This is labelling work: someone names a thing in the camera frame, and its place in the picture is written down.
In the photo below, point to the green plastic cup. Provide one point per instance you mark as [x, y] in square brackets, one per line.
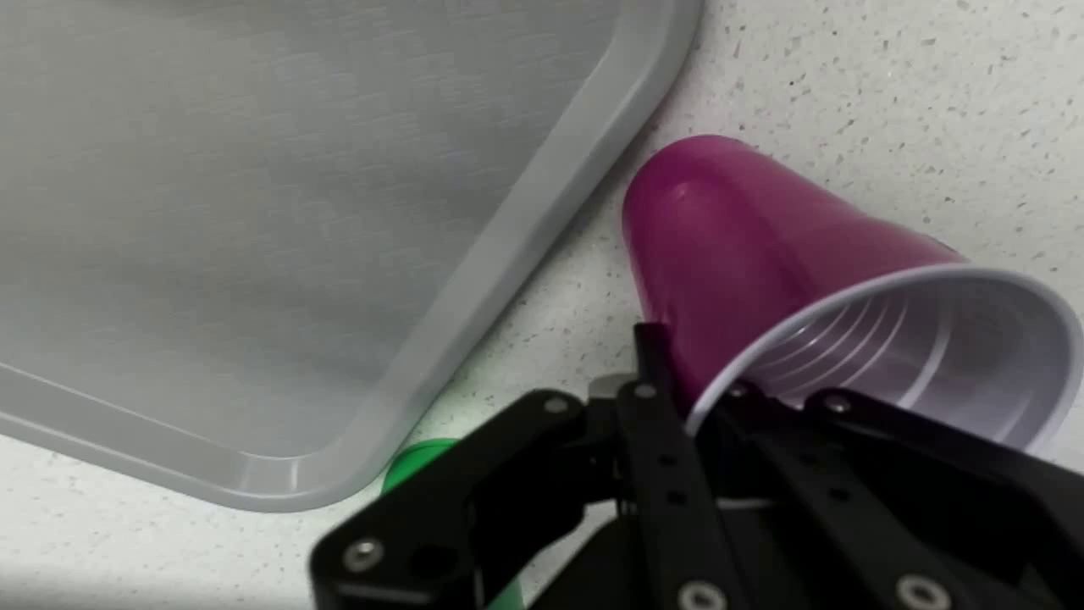
[416, 462]

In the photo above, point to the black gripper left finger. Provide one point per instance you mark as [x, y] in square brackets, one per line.
[451, 530]

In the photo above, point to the grey plastic tray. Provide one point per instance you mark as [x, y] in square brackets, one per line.
[281, 223]

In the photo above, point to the purple plastic cup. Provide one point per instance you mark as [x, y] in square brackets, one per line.
[748, 248]

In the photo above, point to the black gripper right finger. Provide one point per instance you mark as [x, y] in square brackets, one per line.
[901, 508]

